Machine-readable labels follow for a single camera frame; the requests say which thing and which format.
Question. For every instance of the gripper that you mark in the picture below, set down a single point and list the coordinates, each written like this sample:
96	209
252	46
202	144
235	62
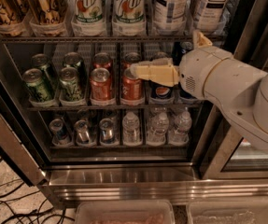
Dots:
198	69

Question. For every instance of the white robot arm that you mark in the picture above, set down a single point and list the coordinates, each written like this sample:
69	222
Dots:
238	90

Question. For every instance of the right blue tea bottle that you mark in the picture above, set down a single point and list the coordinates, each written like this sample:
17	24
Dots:
206	14

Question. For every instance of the right 7up bottle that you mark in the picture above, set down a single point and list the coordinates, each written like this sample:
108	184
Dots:
129	11

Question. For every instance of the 7up bottle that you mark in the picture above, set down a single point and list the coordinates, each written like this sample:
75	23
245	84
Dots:
88	11
129	11

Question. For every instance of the closed glass fridge door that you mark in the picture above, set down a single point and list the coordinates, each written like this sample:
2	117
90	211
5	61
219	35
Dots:
228	157

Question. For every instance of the right water bottle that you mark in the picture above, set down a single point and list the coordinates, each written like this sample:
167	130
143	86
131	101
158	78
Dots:
179	133

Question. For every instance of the water bottle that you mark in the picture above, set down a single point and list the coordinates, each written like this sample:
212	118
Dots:
157	129
179	133
131	129

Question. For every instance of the middle water bottle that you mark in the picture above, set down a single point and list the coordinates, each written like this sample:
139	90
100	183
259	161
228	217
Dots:
157	129

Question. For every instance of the left water bottle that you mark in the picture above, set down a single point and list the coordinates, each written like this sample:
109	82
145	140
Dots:
131	129

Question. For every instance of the left 7up bottle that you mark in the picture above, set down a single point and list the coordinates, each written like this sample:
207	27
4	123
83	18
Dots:
88	11

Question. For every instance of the right amber drink bottle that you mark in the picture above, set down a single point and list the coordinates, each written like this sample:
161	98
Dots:
48	12

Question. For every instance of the open fridge door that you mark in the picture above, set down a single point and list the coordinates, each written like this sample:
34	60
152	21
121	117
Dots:
22	134

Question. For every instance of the back right pepsi can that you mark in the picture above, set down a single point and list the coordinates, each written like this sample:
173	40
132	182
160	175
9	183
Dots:
185	47

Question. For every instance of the front right pepsi can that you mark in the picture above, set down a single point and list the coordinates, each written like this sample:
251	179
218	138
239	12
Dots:
185	95

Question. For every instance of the front left pepsi can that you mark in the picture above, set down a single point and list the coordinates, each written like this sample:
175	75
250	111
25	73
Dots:
159	91

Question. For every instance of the back right orange can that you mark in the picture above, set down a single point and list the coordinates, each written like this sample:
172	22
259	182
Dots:
130	58

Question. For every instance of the orange can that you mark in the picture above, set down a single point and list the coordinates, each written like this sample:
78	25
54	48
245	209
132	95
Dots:
130	58
131	86
103	60
101	84

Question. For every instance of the front right orange can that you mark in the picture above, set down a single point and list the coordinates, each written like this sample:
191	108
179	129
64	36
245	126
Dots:
131	86

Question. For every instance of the back left orange can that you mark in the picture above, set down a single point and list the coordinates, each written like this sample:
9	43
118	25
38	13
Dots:
103	60

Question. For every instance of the front left orange can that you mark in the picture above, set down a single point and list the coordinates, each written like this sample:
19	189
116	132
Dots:
101	84

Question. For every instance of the right silver blue can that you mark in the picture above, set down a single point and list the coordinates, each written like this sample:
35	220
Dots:
107	133

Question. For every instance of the back right green can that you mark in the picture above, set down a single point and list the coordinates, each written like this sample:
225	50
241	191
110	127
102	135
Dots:
73	59

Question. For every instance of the green can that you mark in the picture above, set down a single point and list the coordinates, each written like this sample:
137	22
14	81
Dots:
39	87
70	84
42	62
73	59

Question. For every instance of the front right green can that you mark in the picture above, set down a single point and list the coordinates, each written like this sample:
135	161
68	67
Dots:
70	84

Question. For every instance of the middle silver blue can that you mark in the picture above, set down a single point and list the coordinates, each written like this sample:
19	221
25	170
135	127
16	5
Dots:
83	133

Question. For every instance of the back left green can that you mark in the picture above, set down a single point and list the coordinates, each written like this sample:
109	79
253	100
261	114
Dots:
42	62

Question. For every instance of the front left green can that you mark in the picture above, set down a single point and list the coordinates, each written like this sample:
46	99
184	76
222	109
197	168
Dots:
39	87

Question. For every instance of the right clear plastic bin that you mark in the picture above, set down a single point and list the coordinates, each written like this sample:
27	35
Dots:
251	210

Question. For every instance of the clear plastic bin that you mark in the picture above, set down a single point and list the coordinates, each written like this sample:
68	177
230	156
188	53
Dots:
125	212
251	210

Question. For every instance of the left clear plastic bin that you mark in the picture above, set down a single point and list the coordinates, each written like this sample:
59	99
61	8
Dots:
125	212

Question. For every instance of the middle wire shelf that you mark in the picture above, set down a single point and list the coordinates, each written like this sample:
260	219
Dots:
115	107

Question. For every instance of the wire shelf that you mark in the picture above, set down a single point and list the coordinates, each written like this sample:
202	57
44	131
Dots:
94	39
115	107

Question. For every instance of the top wire shelf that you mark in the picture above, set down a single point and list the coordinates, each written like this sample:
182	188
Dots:
94	39

